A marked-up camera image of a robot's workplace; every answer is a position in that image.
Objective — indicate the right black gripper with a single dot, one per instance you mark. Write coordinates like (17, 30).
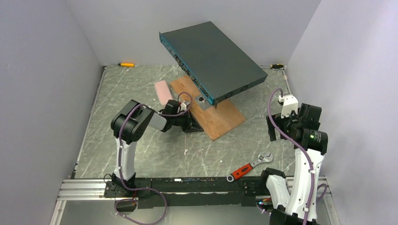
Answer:
(280, 124)

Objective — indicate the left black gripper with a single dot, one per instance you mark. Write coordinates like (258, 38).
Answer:
(189, 123)

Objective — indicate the wooden base board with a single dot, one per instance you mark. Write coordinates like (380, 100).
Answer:
(216, 121)

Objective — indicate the pink umbrella case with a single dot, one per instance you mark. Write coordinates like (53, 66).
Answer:
(163, 92)

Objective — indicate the network switch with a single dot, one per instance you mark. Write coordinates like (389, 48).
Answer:
(213, 62)

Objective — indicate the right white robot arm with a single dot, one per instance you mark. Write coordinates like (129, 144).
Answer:
(297, 206)

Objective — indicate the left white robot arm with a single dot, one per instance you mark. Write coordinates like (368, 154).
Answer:
(128, 127)

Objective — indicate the black yellow tool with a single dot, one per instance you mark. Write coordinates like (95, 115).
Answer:
(277, 66)

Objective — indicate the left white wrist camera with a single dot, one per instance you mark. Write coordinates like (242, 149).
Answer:
(185, 105)

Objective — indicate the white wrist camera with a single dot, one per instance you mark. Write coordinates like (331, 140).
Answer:
(289, 105)
(185, 105)

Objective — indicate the red handled adjustable wrench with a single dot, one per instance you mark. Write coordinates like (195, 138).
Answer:
(240, 172)

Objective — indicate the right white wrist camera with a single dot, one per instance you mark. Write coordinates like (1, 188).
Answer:
(289, 105)

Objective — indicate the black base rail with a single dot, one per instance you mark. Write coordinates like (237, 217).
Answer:
(201, 191)

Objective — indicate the yellow handled screwdriver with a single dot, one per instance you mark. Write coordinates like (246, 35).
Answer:
(128, 65)

